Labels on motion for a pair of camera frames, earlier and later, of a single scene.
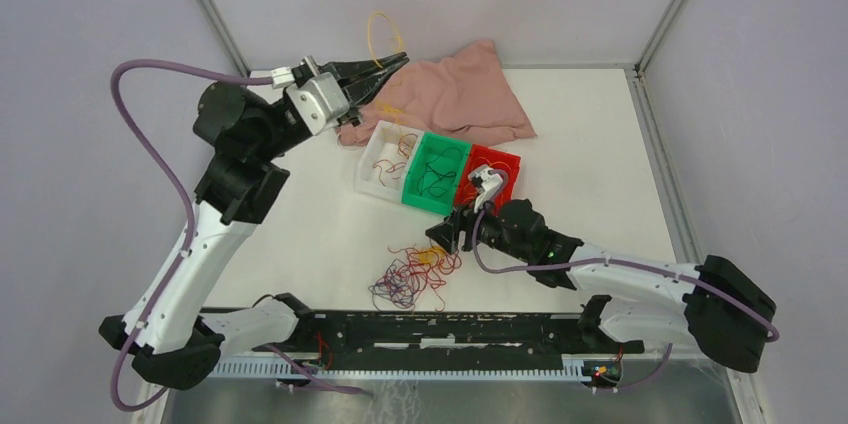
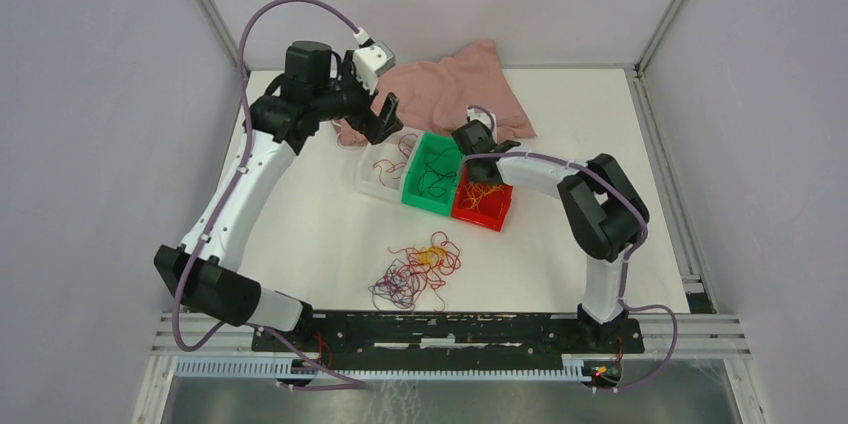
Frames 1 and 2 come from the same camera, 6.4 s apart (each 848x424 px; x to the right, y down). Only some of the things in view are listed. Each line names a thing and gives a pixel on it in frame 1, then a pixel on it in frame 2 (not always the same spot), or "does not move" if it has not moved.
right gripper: x=446 y=234 to x=472 y=176
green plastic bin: x=436 y=173 does not move
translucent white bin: x=386 y=160 does not move
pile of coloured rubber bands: x=404 y=280 does not move
